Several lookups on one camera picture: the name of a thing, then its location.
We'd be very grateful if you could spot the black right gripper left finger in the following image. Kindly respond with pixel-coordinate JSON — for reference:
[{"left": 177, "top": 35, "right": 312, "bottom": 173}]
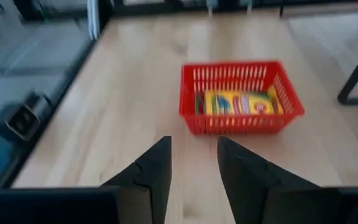
[{"left": 0, "top": 135, "right": 173, "bottom": 224}]

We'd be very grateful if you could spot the black metal leg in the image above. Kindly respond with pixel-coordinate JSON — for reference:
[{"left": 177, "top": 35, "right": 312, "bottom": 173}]
[{"left": 337, "top": 34, "right": 358, "bottom": 106}]

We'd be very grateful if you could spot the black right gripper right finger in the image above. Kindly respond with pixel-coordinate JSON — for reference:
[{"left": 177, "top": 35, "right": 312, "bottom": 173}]
[{"left": 216, "top": 136, "right": 358, "bottom": 224}]

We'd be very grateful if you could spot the yellow green crayon box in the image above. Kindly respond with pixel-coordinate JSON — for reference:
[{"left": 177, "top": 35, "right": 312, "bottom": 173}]
[{"left": 195, "top": 84, "right": 285, "bottom": 116}]

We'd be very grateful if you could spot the red plastic basket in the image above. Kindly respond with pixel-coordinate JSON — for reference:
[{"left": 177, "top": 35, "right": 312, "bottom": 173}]
[{"left": 178, "top": 60, "right": 306, "bottom": 136}]

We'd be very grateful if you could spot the silver metal bracket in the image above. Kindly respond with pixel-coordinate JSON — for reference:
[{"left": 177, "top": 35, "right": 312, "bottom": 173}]
[{"left": 86, "top": 0, "right": 101, "bottom": 40}]

